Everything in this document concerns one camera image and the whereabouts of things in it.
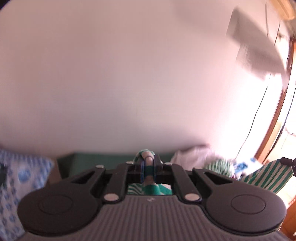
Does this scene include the blue patterned cloth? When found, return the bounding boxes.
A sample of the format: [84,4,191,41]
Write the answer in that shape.
[0,149,55,241]

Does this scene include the white garment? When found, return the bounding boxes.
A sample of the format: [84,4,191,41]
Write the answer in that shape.
[171,145,215,168]

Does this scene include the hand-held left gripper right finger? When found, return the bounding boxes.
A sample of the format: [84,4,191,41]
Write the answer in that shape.
[153,156,234,202]

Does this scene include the wooden balcony door frame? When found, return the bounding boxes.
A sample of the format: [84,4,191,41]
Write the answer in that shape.
[254,35,296,163]

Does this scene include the green white striped shirt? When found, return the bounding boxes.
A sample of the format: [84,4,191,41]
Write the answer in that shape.
[127,149,294,195]

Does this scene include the grey wall cable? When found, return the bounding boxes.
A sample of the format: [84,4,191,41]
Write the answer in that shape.
[236,74,271,161]

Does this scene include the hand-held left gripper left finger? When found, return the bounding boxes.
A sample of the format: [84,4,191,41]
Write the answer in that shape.
[50,162,146,204]

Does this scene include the white paper sheets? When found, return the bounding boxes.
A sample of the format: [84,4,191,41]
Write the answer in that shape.
[226,6,290,87]

